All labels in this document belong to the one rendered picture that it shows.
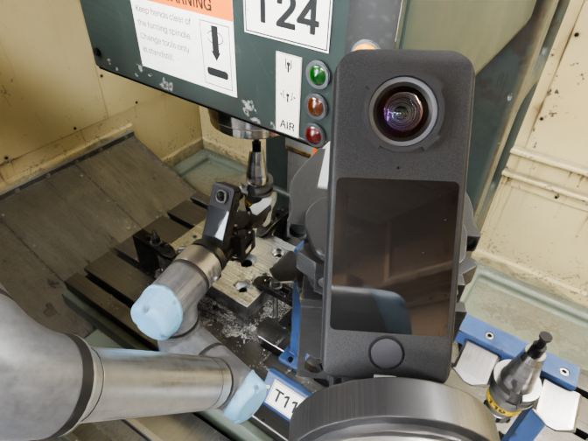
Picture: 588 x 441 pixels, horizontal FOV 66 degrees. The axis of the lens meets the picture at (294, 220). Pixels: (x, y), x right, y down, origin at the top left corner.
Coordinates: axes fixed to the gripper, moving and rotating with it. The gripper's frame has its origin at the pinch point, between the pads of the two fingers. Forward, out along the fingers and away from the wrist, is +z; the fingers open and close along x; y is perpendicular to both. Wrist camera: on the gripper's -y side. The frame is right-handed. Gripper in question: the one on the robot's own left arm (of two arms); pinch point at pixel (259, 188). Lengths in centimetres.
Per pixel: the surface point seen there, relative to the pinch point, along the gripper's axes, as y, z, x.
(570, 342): 67, 52, 84
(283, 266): 3.5, -14.2, 12.2
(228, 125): -18.3, -9.0, -0.4
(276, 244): 26.5, 12.0, -2.2
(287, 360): 34.1, -12.9, 13.1
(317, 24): -41, -25, 20
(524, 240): 48, 72, 62
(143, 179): 49, 43, -75
